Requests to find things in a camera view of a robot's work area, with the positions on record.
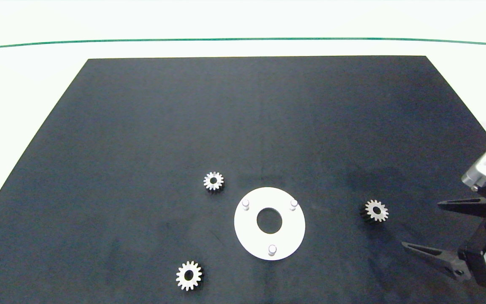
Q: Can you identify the dark rectangular mat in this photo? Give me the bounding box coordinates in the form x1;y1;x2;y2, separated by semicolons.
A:
0;55;486;304

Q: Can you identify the small steel spur gear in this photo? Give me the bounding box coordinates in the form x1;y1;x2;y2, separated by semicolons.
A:
175;261;204;292
360;199;389;223
203;171;225;193

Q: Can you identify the white round plate with pins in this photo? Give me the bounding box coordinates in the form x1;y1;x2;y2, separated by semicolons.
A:
234;187;306;261

